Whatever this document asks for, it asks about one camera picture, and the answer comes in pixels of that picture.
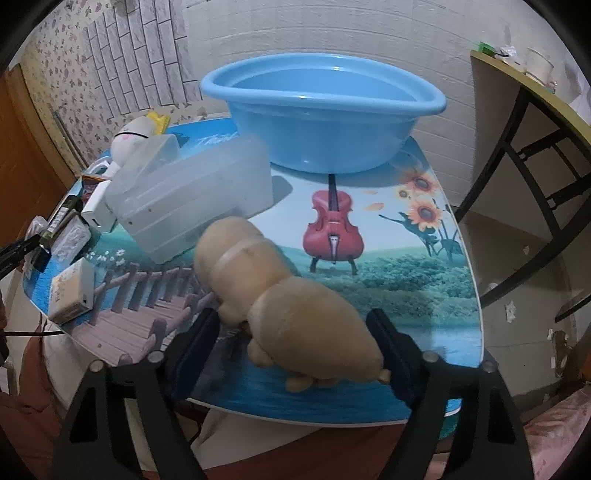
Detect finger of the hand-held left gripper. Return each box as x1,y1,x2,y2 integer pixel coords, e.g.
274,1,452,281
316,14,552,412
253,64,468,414
0,235,52,278

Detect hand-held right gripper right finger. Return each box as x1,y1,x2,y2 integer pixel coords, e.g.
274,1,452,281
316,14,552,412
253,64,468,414
365,307,529,480

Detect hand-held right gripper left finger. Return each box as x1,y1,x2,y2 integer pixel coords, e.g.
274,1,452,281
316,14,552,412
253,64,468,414
54,307,221,480

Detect dark green packet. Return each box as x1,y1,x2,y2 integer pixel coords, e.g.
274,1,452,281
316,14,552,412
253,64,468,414
39,196,84,252

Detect white rectangular box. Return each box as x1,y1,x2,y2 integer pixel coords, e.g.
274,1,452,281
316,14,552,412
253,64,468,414
47,257,97,325

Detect white charger block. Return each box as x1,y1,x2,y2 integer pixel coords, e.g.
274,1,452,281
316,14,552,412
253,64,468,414
81,180,117,234

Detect grey orange snack packet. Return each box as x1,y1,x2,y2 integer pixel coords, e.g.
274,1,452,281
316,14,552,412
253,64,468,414
82,175,112,199

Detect tan plush dog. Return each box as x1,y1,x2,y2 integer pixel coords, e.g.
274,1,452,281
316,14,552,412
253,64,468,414
193,216,393,394

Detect white and yellow plush toy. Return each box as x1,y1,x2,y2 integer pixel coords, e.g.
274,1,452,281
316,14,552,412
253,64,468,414
111,111,172,178

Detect large clear plastic container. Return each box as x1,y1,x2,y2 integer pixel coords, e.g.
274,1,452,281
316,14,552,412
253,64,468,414
105,134,274,265

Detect blue plastic basin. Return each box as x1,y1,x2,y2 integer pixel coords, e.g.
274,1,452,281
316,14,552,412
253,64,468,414
200,53,448,174

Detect clear plastic bag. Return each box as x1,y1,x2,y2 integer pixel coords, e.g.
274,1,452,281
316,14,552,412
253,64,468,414
51,224,92,266

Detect wooden door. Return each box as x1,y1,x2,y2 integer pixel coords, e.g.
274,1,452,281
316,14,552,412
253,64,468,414
0,62,75,250

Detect pink cloth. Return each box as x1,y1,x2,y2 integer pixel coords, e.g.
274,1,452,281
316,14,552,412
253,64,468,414
522,383,591,480

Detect yellow-topped side table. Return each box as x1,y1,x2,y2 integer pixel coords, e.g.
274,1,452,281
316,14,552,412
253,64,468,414
455,48,591,324

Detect white plastic bag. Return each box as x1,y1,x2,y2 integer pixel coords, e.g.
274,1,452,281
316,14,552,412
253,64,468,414
496,45,527,72

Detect white cup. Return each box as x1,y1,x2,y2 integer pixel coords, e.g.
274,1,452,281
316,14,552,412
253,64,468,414
525,47,557,83

